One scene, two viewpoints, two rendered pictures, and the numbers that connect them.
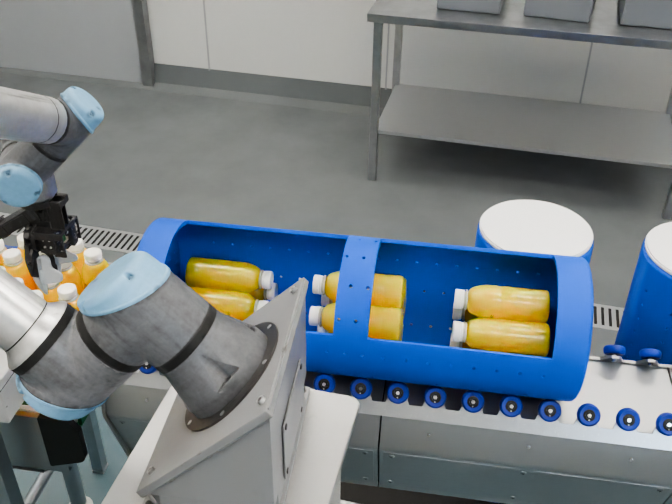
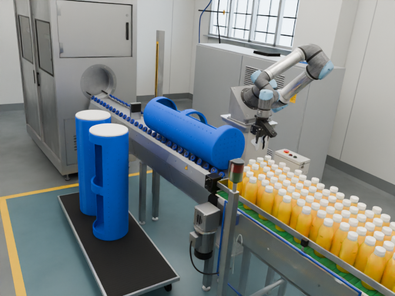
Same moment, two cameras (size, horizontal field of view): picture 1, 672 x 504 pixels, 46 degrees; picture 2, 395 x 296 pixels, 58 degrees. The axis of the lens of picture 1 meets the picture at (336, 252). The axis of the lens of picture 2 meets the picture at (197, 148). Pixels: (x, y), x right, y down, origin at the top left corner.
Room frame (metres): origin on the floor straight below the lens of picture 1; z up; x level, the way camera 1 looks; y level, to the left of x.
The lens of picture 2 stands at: (3.01, 1.69, 1.91)
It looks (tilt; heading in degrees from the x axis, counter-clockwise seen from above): 21 degrees down; 223
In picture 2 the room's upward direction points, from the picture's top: 4 degrees clockwise
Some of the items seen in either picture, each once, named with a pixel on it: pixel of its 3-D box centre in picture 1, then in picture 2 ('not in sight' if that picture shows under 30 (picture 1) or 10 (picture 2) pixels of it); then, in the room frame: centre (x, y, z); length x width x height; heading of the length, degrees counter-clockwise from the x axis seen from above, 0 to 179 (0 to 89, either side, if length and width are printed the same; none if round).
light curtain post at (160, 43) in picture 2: not in sight; (157, 118); (0.81, -0.98, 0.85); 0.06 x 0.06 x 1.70; 82
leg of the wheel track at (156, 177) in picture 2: not in sight; (156, 190); (1.13, -0.58, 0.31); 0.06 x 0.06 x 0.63; 82
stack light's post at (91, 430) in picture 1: (70, 343); (223, 281); (1.76, 0.77, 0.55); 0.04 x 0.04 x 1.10; 82
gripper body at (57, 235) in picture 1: (47, 222); (260, 125); (1.28, 0.55, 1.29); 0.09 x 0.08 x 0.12; 82
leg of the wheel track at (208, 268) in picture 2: not in sight; (210, 253); (1.41, 0.37, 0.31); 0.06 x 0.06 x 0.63; 82
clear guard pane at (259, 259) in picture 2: not in sight; (273, 281); (1.71, 1.03, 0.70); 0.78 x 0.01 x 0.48; 82
